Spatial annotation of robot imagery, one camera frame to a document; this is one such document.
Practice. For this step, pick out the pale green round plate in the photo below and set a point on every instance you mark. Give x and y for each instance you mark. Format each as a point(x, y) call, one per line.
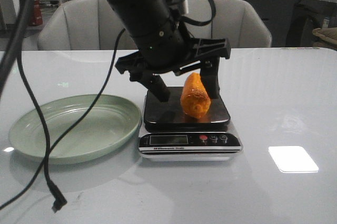
point(111, 122)

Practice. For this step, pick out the beige cushion at right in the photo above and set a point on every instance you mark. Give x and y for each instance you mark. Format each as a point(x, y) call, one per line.
point(325, 37)

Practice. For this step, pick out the red bin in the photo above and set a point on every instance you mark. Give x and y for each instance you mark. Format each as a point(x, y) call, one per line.
point(36, 17)

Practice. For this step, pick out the left grey upholstered chair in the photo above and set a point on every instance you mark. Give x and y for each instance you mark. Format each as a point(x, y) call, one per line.
point(81, 25)

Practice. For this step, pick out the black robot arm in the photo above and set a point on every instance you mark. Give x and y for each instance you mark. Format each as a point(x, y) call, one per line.
point(158, 28)

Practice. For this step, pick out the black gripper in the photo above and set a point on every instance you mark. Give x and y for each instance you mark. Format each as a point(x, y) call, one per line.
point(179, 54)

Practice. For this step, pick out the orange corn cob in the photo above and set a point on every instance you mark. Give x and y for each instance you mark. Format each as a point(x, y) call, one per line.
point(194, 100)

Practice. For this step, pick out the black silver kitchen scale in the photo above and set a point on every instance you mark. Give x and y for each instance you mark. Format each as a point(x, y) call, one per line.
point(168, 134)

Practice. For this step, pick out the grey upholstered chair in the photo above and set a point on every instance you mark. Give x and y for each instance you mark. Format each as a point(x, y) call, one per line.
point(238, 22)
point(81, 25)

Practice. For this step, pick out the dark appliance at right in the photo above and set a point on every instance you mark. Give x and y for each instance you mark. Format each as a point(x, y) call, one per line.
point(306, 16)

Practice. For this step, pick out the right grey upholstered chair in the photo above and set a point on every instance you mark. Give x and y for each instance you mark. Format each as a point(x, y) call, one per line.
point(238, 22)

